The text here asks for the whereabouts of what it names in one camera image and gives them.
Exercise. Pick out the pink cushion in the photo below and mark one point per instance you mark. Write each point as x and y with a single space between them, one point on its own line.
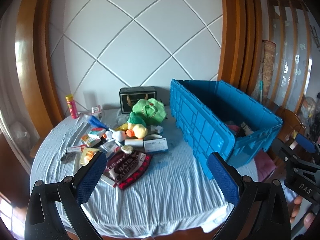
265 162

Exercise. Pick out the orange white soft toy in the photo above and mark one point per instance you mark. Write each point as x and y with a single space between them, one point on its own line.
88 158

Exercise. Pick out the desktop with light blue cloth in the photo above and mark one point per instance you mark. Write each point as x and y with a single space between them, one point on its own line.
162 200

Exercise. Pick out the small red white box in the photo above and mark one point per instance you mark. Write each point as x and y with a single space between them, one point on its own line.
96 110

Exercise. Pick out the light grey cloth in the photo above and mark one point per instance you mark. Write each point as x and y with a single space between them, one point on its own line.
123 118

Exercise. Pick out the pink cloth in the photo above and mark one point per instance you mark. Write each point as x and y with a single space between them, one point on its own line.
232 128

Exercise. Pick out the teal white medicine box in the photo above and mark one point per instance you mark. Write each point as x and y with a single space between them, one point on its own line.
97 132

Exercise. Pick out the black box with gold print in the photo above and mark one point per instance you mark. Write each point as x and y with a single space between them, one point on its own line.
137 91

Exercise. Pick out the yellow toy piece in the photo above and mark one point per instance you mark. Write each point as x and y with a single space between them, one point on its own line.
121 127

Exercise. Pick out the white roll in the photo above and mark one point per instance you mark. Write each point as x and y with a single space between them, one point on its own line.
133 142

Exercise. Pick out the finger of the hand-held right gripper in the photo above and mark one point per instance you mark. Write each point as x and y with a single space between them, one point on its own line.
305 142
297 161

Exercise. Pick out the rolled patterned tapestry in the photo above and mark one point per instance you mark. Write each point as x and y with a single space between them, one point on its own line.
267 65

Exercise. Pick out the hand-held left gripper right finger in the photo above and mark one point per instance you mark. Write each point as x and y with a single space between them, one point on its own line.
223 180

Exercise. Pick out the person's right hand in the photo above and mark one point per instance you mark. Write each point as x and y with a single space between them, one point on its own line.
308 220

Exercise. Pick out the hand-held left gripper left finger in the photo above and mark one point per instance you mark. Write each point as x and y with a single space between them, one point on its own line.
91 177

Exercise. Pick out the blue plastic crate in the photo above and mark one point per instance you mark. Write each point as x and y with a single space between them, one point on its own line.
200 130

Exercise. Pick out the dark grey cloth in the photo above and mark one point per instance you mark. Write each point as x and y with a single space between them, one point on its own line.
67 157

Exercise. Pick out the red white blue box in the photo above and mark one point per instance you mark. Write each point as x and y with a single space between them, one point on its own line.
112 148

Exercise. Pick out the white plush toy orange nose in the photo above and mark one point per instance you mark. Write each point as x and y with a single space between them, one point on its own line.
118 135

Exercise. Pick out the white blue medicine box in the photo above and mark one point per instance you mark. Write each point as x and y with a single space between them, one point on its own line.
155 145

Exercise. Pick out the yellow duck plush green hat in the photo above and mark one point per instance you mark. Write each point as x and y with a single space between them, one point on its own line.
140 131

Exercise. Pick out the long white red box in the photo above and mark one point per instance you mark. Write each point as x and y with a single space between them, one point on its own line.
75 149

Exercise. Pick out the blue duster brush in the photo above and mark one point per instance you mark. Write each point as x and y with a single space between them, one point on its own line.
96 121

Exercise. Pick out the pink yellow tube can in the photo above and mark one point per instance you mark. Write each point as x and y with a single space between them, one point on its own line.
72 107

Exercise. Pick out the maroon printed cap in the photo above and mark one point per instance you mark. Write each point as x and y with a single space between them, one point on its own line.
130 167

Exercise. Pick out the wooden glass partition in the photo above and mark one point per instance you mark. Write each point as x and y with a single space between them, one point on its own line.
290 55

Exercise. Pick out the wooden chair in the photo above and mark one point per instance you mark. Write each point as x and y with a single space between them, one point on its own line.
290 120

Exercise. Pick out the green plush toy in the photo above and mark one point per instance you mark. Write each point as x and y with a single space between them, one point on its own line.
150 110

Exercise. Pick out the pale yellow box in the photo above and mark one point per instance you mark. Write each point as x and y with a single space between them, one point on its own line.
86 152

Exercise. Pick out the cream fuzzy ball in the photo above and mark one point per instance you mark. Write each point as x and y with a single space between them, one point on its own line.
127 149

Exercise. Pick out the wide wooden pillar frame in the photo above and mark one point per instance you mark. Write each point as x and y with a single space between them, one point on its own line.
237 30

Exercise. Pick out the wooden door frame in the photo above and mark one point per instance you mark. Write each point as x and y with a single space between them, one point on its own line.
35 55

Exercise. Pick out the orange green medicine box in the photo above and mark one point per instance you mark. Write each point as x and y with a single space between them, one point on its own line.
90 141

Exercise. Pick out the white grey box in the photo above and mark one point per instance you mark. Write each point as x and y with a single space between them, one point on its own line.
246 128

